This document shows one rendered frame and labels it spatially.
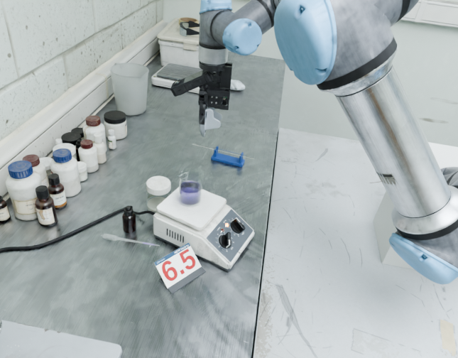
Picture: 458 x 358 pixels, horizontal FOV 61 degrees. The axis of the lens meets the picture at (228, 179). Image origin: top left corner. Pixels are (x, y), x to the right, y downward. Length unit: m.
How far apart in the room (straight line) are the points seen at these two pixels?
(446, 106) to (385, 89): 1.84
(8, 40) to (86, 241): 0.51
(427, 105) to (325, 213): 1.42
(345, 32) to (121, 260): 0.62
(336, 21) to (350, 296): 0.57
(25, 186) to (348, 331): 0.73
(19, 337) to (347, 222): 0.77
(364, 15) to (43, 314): 0.71
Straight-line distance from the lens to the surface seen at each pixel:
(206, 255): 0.84
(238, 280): 0.84
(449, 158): 0.99
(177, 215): 0.84
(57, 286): 0.85
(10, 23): 1.11
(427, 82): 2.32
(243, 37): 0.87
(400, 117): 0.59
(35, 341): 0.78
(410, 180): 0.63
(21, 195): 0.96
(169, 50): 1.84
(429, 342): 0.89
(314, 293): 0.86
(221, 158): 1.18
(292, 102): 2.26
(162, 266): 0.81
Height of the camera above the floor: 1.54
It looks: 35 degrees down
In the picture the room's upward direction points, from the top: 7 degrees clockwise
